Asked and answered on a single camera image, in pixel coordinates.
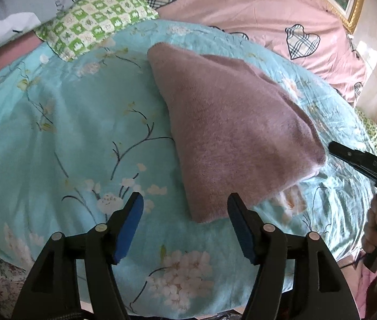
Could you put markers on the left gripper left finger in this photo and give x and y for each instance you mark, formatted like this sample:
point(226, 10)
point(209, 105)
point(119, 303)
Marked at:
point(51, 289)

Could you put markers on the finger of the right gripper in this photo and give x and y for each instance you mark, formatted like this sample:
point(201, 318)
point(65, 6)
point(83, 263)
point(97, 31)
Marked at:
point(363, 162)

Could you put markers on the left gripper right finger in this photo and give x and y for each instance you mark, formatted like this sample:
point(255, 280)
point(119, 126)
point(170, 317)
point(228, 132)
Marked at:
point(296, 273)

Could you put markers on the mauve knitted sweater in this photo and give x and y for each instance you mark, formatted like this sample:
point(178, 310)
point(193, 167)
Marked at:
point(235, 130)

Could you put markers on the pink heart-print duvet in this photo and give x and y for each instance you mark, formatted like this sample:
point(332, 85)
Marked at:
point(306, 32)

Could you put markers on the green checkered pillow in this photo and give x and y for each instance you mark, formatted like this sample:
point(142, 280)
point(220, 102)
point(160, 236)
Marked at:
point(89, 22)

